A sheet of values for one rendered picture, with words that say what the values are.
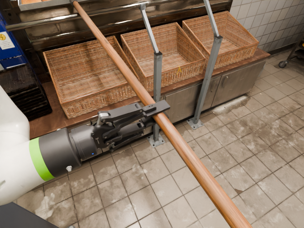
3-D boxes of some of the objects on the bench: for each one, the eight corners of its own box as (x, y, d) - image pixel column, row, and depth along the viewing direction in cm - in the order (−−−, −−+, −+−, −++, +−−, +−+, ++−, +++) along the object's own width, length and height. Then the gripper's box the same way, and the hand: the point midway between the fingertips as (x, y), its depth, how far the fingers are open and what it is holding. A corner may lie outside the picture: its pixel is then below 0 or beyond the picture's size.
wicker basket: (55, 81, 154) (40, 51, 134) (119, 63, 172) (114, 34, 151) (67, 121, 126) (50, 90, 105) (141, 94, 143) (140, 64, 123)
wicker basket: (178, 48, 191) (181, 20, 171) (220, 36, 208) (227, 9, 188) (207, 73, 162) (216, 42, 142) (254, 57, 180) (267, 28, 159)
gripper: (59, 110, 37) (161, 76, 45) (81, 151, 49) (158, 119, 57) (67, 137, 33) (178, 94, 41) (89, 175, 45) (172, 136, 53)
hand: (155, 113), depth 48 cm, fingers closed on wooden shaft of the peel, 3 cm apart
